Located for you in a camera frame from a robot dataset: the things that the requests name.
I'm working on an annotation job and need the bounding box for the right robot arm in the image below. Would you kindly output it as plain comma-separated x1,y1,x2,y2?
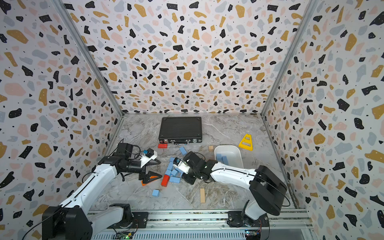
173,152,288,228

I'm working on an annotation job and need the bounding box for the blue block beside red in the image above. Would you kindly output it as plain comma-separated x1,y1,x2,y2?
169,177,181,184

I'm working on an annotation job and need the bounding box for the long natural wood block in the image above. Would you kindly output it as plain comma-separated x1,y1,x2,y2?
200,188,206,204

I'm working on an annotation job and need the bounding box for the small red block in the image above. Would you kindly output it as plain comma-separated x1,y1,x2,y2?
158,144,168,149

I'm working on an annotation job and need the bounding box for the red upright block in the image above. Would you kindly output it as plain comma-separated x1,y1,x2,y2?
161,175,170,187

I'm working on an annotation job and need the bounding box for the orange long block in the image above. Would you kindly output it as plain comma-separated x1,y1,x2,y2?
142,176,161,186

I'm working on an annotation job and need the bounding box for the white plastic tray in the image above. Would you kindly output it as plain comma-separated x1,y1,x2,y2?
214,145,244,168

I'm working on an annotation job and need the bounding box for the aluminium front rail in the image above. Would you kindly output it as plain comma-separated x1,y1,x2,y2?
92,209,317,240

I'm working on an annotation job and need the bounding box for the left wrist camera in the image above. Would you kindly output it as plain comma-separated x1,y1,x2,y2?
140,148,158,168

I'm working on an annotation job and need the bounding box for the yellow triangle block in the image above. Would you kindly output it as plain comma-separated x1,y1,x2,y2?
238,134,253,151

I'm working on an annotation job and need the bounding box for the black hard case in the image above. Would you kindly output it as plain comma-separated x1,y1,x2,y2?
158,117,203,145

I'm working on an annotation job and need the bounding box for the lone blue cube front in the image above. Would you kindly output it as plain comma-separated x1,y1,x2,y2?
152,190,160,197

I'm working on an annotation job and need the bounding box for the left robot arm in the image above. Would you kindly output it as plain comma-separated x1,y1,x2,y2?
39,143,162,240

